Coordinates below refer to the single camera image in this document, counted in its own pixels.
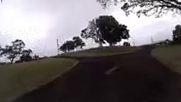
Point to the grass island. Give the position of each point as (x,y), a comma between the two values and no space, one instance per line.
(102,51)

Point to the pair of small trees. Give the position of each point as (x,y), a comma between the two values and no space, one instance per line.
(68,45)

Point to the big round dark tree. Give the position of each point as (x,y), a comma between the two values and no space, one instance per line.
(107,29)

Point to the thin pole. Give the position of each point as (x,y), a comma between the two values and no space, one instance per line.
(57,47)

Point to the dark asphalt path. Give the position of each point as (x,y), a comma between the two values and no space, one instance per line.
(99,86)

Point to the small dark bush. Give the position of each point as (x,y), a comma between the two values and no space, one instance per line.
(126,44)

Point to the low spreading tree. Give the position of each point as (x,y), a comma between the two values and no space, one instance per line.
(11,50)

